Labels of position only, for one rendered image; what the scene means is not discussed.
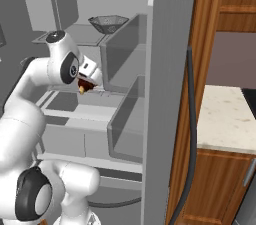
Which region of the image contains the grey fridge drawer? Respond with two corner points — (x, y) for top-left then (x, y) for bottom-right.
(35, 121), (112, 163)

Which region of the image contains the grey cupboard handle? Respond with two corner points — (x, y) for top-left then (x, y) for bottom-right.
(242, 164), (256, 188)

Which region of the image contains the black hob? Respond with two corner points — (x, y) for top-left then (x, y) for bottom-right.
(241, 87), (256, 121)

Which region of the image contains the dark grey wire bowl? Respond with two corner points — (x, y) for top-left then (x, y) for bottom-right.
(87, 14), (130, 35)

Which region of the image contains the dark grey fridge door handle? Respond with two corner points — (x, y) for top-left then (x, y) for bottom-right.
(167, 46), (199, 225)

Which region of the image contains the wooden base cupboard door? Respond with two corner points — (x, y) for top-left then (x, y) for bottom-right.
(173, 148), (256, 225)

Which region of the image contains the grey fridge door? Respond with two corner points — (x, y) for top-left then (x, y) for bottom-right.
(141, 0), (201, 225)

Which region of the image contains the grey fridge shelf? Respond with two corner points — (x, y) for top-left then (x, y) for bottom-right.
(34, 88), (128, 124)
(31, 23), (108, 47)

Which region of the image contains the grey fridge door bin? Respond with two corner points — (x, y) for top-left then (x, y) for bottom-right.
(106, 74), (148, 165)
(99, 12), (149, 95)

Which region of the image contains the brown steak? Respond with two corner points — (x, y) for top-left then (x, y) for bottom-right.
(77, 78), (98, 96)

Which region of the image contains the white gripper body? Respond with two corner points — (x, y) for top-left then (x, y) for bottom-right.
(78, 65), (105, 87)

